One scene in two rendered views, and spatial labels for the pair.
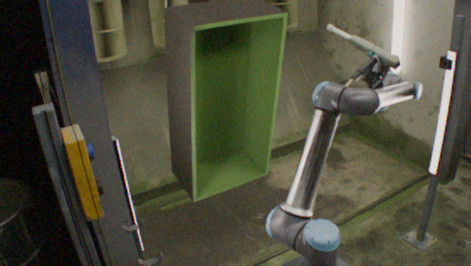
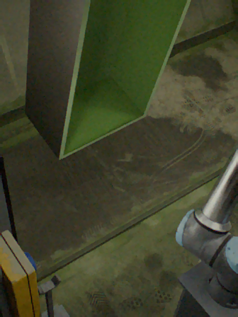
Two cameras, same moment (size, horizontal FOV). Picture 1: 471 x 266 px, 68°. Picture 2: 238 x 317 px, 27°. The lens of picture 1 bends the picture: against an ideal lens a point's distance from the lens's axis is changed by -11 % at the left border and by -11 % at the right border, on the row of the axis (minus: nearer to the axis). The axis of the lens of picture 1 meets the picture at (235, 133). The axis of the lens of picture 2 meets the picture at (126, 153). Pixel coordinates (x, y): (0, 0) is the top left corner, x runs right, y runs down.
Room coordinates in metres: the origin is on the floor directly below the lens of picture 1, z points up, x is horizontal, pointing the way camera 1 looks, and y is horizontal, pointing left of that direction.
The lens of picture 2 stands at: (0.40, 0.35, 2.44)
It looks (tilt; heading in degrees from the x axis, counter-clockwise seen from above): 48 degrees down; 347
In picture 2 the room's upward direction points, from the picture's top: 6 degrees clockwise
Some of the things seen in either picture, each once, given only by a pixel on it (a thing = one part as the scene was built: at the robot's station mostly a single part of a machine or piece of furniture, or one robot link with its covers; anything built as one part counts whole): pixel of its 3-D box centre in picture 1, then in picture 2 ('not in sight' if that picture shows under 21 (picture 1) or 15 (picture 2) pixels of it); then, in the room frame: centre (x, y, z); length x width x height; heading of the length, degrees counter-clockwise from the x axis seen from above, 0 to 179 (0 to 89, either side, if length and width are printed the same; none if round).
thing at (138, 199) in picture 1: (246, 163); (105, 78); (3.19, -0.09, 0.11); 2.70 x 0.02 x 0.13; 118
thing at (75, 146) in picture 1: (82, 173); (15, 284); (0.92, 0.45, 1.42); 0.12 x 0.06 x 0.26; 28
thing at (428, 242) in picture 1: (420, 239); not in sight; (2.02, -1.33, 0.01); 0.20 x 0.20 x 0.01; 28
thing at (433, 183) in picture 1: (441, 142); not in sight; (2.02, -1.33, 0.82); 0.05 x 0.05 x 1.64; 28
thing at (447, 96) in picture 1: (443, 115); not in sight; (2.01, -1.30, 1.02); 0.06 x 0.02 x 0.83; 28
